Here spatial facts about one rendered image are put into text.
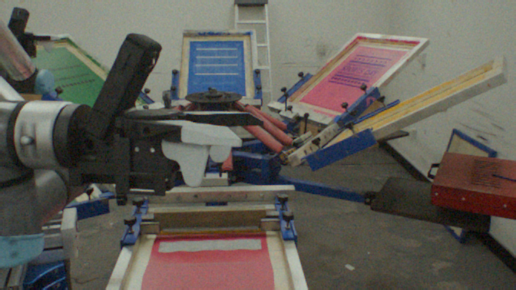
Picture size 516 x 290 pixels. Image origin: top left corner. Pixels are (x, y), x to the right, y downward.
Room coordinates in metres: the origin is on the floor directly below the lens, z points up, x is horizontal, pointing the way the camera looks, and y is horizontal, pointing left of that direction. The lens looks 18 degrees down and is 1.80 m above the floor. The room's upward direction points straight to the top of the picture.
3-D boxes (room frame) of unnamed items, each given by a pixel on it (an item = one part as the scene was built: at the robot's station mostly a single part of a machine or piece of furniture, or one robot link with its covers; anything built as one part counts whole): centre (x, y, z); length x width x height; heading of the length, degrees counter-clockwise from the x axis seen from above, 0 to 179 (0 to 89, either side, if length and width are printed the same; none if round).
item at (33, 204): (0.53, 0.29, 1.56); 0.11 x 0.08 x 0.11; 172
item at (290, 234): (1.63, -0.12, 0.98); 0.30 x 0.05 x 0.07; 3
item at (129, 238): (1.60, 0.44, 0.98); 0.30 x 0.05 x 0.07; 3
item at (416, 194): (2.13, -0.39, 0.91); 1.34 x 0.40 x 0.08; 63
